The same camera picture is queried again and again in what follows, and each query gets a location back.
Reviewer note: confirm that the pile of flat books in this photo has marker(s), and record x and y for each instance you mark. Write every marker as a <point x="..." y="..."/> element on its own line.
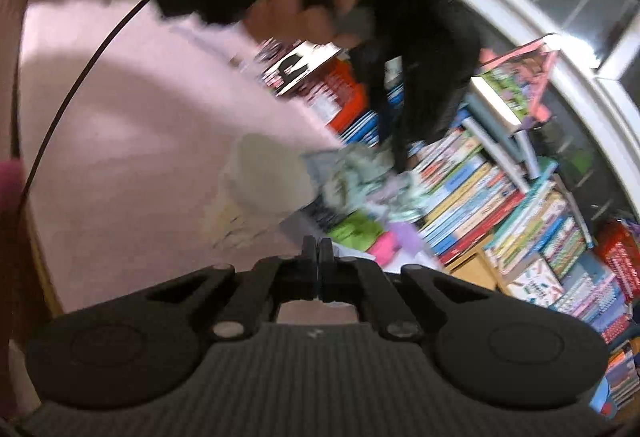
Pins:
<point x="505" y="142"/>

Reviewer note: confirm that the white patterned box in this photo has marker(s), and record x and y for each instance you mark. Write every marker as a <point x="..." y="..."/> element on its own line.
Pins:
<point x="534" y="282"/>

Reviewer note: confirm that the red basket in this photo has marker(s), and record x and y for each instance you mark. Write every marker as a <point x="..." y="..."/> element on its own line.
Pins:
<point x="622" y="257"/>

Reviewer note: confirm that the paper cup with grey tape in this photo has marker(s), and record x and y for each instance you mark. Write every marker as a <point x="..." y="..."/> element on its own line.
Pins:
<point x="260" y="182"/>

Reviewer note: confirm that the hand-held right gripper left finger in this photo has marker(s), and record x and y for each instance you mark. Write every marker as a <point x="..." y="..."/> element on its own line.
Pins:
<point x="310" y="267"/>

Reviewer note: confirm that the smartphone on stand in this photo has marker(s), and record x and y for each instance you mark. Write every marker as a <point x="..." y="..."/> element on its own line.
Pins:
<point x="295" y="67"/>

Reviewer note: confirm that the triangular pink toy box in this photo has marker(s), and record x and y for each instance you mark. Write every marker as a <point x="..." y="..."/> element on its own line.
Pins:
<point x="520" y="77"/>

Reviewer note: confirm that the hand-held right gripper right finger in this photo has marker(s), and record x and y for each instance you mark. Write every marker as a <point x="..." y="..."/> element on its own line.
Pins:
<point x="326" y="267"/>

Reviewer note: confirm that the row of small children's books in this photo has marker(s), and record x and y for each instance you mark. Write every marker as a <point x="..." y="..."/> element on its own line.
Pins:
<point x="595" y="307"/>

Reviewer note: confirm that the row of tall children's books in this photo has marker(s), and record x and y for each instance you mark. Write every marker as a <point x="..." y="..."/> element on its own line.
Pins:
<point x="480" y="207"/>

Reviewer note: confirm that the green knitted cloth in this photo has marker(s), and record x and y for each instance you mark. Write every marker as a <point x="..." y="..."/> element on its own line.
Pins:
<point x="365" y="182"/>

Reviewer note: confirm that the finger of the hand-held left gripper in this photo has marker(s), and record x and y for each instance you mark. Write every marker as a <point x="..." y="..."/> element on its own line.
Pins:
<point x="430" y="102"/>
<point x="376" y="92"/>

